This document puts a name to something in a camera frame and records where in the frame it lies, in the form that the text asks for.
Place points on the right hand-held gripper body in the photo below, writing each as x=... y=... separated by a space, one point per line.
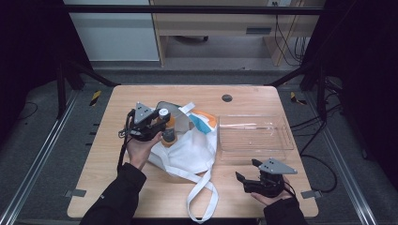
x=269 y=181

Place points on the person's right hand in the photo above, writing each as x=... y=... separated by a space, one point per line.
x=272 y=200

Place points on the white canvas tote bag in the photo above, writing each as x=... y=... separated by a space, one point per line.
x=191 y=150

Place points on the aluminium floor rail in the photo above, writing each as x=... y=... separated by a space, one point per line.
x=37 y=159
x=344 y=162

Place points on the black metal frame leg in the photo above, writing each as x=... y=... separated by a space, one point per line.
x=321 y=93
x=61 y=93

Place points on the clear plastic tray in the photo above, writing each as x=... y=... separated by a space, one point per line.
x=256 y=137

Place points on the white cabinet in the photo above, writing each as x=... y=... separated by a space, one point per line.
x=115 y=37

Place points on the black horizontal frame bar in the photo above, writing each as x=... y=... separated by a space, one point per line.
x=187 y=9

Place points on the grey tape piece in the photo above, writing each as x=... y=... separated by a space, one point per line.
x=311 y=194
x=75 y=192

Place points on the person's left hand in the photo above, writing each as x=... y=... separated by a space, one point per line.
x=140 y=153

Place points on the yellow black floor tape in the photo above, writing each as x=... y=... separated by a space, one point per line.
x=95 y=97
x=294 y=97

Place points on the light wooden desk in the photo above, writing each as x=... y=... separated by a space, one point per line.
x=203 y=25

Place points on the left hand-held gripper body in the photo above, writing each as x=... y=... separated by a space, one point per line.
x=140 y=114

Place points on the orange bottle with white cap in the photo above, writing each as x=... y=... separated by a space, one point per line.
x=169 y=137

